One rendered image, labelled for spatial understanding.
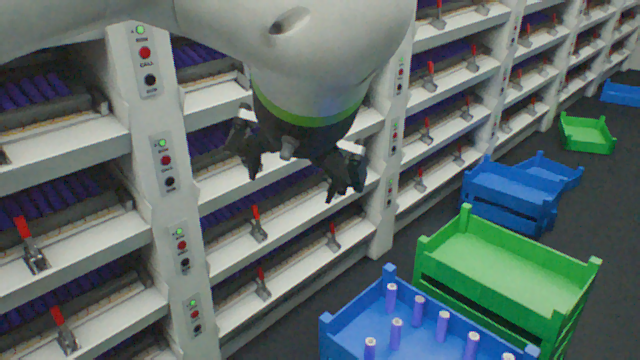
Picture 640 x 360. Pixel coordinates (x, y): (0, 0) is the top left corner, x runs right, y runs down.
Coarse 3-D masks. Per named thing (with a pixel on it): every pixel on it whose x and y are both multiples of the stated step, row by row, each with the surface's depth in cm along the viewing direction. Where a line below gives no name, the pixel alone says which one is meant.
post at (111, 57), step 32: (160, 32) 73; (96, 64) 74; (128, 64) 71; (160, 64) 74; (128, 96) 72; (160, 96) 76; (160, 128) 78; (128, 160) 80; (192, 192) 88; (160, 224) 85; (192, 224) 91; (160, 256) 88; (192, 288) 97; (160, 320) 103; (192, 352) 104
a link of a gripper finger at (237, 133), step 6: (240, 108) 47; (246, 108) 47; (234, 120) 47; (240, 120) 46; (234, 126) 47; (240, 126) 47; (234, 132) 49; (240, 132) 48; (228, 138) 53; (234, 138) 50; (240, 138) 50; (228, 144) 53; (234, 144) 52; (228, 150) 54
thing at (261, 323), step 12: (360, 252) 153; (336, 264) 144; (348, 264) 150; (324, 276) 142; (336, 276) 147; (300, 288) 135; (312, 288) 139; (288, 300) 132; (300, 300) 136; (276, 312) 130; (252, 324) 124; (264, 324) 127; (240, 336) 122; (252, 336) 125; (228, 348) 120
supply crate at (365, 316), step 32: (384, 288) 93; (320, 320) 80; (352, 320) 89; (384, 320) 89; (352, 352) 77; (384, 352) 83; (416, 352) 83; (448, 352) 83; (480, 352) 83; (512, 352) 78
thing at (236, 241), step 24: (312, 168) 130; (384, 168) 135; (264, 192) 118; (288, 192) 120; (312, 192) 125; (216, 216) 109; (240, 216) 110; (264, 216) 115; (288, 216) 117; (312, 216) 119; (216, 240) 107; (240, 240) 108; (264, 240) 110; (216, 264) 102; (240, 264) 107
